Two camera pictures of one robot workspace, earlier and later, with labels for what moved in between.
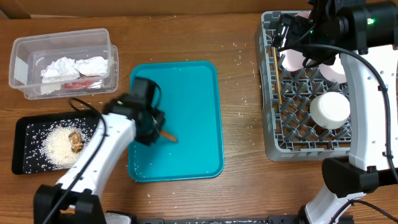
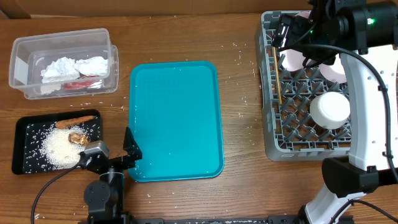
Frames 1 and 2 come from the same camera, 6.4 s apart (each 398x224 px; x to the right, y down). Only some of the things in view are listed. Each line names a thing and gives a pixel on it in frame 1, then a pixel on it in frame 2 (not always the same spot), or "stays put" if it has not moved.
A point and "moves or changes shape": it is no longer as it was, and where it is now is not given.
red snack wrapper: x=83 y=84 stays put
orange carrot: x=165 y=134 -> x=73 y=121
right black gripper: x=295 y=26 stays put
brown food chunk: x=76 y=141 moves or changes shape
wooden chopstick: x=277 y=74 stays put
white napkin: x=94 y=66 stays put
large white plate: x=292 y=60 stays put
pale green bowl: x=330 y=110 stays put
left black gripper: x=148 y=139 -> x=133 y=154
